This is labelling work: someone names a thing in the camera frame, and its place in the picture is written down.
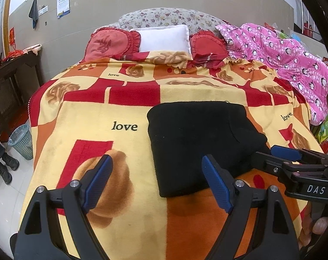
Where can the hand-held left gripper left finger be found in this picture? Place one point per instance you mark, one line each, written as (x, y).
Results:
(97, 181)

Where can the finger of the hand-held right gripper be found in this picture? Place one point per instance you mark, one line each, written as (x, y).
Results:
(274, 165)
(285, 152)

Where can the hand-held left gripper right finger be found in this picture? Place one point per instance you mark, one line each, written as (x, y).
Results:
(216, 182)

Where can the black pants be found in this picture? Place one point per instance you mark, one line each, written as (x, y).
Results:
(193, 140)

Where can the person's right hand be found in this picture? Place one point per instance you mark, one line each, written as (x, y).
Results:
(322, 225)

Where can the green printed bag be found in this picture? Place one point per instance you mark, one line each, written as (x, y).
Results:
(325, 130)

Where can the checkered printed blanket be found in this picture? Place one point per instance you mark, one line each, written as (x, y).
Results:
(126, 113)

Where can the grey mesh trash bin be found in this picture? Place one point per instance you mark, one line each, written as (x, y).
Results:
(21, 143)

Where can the red floor mat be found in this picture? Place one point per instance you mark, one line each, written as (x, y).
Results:
(16, 119)

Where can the pink penguin print quilt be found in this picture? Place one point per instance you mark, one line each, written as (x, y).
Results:
(274, 48)

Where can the red fire extinguisher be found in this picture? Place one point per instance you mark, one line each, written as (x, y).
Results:
(312, 29)
(306, 28)

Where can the dark wooden cabinet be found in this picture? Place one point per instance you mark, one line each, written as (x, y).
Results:
(7, 92)

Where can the red ruffled pillow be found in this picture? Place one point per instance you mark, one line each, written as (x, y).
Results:
(107, 43)
(207, 46)

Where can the beige cloth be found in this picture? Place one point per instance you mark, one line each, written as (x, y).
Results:
(32, 48)

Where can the red cloth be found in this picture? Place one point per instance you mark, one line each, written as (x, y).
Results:
(12, 54)

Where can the white pillow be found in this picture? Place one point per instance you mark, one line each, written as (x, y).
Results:
(164, 39)

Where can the floral grey pillow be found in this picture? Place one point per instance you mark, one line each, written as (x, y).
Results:
(166, 16)

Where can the dark hanging cloth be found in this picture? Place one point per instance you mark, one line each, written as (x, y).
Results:
(33, 13)

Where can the red wall decoration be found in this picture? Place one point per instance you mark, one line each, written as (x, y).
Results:
(12, 38)

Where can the white wall socket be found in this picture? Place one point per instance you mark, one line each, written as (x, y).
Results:
(43, 9)

